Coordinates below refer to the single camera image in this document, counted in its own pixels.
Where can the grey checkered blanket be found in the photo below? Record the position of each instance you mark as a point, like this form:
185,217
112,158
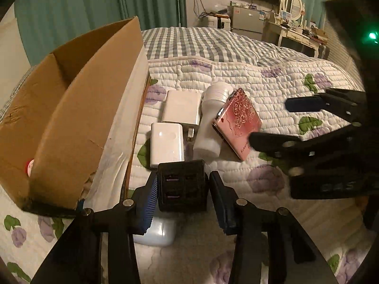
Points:
192,42

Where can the brown cardboard box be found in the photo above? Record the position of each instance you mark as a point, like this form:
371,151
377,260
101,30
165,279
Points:
74,109

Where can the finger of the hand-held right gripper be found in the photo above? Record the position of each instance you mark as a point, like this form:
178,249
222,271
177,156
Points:
266,142
299,104

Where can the white oval vanity mirror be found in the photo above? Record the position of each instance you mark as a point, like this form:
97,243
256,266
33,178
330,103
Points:
292,3

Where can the white rounded charger block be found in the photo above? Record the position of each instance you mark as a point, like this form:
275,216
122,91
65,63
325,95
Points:
160,231

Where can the white floral quilt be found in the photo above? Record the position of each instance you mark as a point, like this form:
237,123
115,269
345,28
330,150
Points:
266,75

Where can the white plastic bottle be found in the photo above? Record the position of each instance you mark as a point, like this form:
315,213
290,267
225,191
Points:
207,124

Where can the pink floral tin case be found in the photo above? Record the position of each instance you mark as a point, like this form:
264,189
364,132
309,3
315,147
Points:
240,121

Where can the white power bank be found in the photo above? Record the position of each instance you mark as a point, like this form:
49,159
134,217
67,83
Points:
167,145

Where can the silver mini fridge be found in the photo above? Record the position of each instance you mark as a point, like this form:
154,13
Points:
247,22

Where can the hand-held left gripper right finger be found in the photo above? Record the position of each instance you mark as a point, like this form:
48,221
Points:
221,210

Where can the red and white round item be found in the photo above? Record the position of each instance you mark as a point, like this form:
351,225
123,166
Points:
30,168

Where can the black multi-port charger cube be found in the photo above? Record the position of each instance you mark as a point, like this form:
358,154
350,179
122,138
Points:
182,187

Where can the white countertop appliance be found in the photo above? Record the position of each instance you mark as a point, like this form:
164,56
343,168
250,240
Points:
217,22

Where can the white flat rectangular box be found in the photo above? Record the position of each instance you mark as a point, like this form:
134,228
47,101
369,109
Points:
182,106

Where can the small metal plug adapter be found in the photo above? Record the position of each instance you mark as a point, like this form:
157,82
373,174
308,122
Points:
191,133

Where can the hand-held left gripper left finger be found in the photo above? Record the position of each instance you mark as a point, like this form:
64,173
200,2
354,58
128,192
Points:
146,208

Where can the white dressing table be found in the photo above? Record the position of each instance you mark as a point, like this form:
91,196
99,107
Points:
299,35

